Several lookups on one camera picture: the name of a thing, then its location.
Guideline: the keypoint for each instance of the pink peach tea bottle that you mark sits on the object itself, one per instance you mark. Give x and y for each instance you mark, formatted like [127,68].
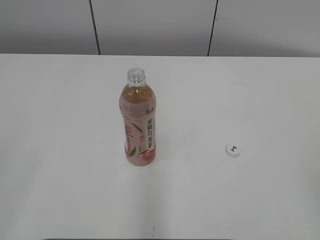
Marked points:
[137,104]

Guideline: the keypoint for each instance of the white bottle cap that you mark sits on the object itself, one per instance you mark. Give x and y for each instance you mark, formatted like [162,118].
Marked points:
[232,150]

